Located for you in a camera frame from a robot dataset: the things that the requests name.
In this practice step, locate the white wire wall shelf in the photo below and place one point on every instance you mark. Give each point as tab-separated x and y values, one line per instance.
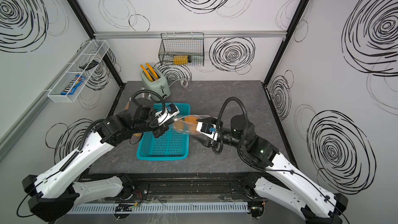
90	50

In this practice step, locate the blue candy packet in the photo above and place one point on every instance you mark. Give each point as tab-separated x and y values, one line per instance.
73	85

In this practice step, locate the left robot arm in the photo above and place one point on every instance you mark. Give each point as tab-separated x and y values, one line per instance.
55	192

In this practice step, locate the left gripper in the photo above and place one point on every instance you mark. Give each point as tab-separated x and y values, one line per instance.
164	128

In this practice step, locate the black remote control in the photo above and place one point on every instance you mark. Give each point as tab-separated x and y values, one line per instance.
88	66

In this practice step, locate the potato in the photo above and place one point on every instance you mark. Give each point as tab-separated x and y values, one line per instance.
192	121

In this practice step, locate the black wire wall basket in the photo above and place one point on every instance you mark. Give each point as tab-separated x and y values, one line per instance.
193	47

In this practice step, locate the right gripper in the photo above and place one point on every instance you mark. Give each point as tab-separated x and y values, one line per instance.
208	142

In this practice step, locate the mint green toaster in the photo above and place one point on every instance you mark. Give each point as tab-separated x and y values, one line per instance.
159	86

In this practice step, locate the teal plastic basket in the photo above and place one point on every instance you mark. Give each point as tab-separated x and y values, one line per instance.
171	146

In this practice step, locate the clear zipper bag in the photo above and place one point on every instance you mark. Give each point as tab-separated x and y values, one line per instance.
128	105

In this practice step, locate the aluminium wall rail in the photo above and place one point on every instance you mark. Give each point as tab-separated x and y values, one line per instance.
189	34

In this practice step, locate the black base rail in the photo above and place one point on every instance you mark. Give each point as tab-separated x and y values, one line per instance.
230	185

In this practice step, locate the yellow bottle in basket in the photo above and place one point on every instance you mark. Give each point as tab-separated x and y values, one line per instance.
181	59

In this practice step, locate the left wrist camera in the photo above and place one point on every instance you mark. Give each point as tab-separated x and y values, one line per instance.
171	111

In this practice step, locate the white slotted cable duct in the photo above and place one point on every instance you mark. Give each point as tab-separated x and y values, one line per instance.
161	208

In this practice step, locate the left toast slice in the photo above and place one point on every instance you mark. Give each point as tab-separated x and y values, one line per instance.
149	77

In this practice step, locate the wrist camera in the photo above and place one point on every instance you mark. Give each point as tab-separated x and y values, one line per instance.
208	129
171	111

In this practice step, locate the toast slice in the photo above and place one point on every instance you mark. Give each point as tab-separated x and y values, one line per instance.
153	72
149	77

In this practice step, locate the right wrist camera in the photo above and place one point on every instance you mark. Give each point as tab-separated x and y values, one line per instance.
208	129

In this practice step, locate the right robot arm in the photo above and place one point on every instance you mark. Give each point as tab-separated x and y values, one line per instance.
298	193

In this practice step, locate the right toast slice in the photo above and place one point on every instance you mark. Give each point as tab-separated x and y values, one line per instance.
153	72

